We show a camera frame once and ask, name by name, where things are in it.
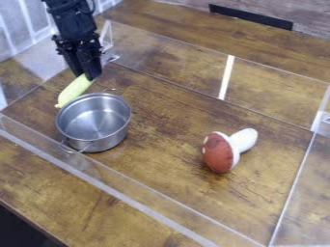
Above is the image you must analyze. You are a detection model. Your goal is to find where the green handled metal spoon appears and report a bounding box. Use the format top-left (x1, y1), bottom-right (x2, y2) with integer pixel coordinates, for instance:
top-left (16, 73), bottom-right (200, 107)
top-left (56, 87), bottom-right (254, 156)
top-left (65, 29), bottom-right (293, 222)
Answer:
top-left (55, 74), bottom-right (97, 109)

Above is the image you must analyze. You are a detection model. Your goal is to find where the clear acrylic enclosure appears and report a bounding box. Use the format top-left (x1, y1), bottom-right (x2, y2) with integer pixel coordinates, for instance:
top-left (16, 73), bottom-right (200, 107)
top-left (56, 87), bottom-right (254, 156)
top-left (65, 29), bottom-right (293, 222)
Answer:
top-left (0, 23), bottom-right (330, 247)

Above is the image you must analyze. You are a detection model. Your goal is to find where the stainless steel pot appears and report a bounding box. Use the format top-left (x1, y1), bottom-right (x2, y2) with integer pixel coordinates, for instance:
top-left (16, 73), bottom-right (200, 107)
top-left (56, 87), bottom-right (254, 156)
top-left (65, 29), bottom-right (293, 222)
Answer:
top-left (55, 89), bottom-right (131, 153)

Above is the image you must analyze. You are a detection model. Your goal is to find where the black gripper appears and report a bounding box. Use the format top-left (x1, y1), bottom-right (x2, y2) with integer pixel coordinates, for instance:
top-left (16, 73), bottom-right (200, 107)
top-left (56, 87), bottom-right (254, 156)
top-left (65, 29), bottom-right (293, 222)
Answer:
top-left (41, 0), bottom-right (102, 81)

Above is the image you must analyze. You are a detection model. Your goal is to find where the black bar on table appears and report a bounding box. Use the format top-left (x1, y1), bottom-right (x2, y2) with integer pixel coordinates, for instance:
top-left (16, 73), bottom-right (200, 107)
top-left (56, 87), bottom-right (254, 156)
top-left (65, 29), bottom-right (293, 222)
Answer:
top-left (208, 4), bottom-right (294, 31)

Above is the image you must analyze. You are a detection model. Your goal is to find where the red plush mushroom toy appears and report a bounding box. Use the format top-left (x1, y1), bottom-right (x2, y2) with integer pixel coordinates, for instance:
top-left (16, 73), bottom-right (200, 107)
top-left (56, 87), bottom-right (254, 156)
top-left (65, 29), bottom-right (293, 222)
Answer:
top-left (202, 128), bottom-right (258, 174)

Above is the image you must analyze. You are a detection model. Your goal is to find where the clear acrylic triangle bracket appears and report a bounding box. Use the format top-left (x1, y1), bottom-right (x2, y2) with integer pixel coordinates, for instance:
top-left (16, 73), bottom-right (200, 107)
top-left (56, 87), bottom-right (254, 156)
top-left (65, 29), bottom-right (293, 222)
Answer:
top-left (99, 20), bottom-right (114, 51)

